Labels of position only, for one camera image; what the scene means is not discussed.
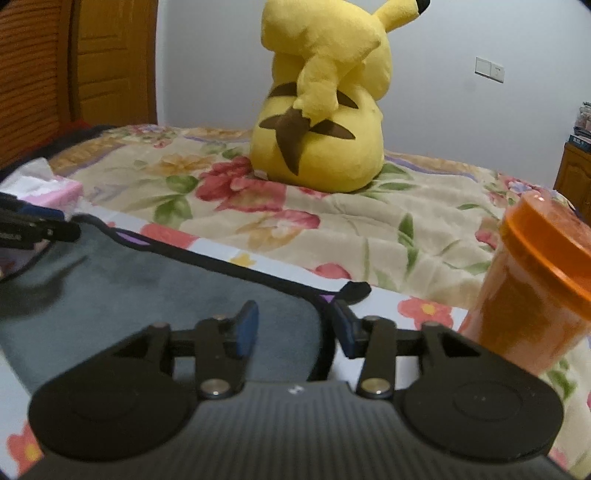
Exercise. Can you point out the yellow plush toy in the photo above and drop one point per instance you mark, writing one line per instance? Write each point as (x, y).
(323, 97)

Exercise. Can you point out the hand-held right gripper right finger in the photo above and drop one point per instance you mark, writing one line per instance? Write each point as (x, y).
(347, 333)

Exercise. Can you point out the grey towel with black trim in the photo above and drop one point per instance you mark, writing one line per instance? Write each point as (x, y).
(138, 295)

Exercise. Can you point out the white wall switch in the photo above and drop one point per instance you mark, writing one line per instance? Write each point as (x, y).
(489, 68)

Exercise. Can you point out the wooden door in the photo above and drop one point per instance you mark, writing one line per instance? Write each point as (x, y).
(113, 62)

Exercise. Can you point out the stack of books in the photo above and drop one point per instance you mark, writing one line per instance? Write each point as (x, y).
(582, 124)

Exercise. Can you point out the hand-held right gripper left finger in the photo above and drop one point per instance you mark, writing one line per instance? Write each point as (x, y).
(247, 328)

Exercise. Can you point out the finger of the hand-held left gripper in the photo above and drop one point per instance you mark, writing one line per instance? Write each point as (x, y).
(46, 229)

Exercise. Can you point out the orange plastic jar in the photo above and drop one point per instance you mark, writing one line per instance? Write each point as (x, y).
(531, 295)

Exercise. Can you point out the pink tissue pack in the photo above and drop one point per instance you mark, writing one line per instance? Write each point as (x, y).
(41, 187)

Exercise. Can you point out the floral blanket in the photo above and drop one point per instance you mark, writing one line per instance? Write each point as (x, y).
(369, 230)

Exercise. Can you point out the wooden cabinet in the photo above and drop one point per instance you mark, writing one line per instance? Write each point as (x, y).
(575, 173)

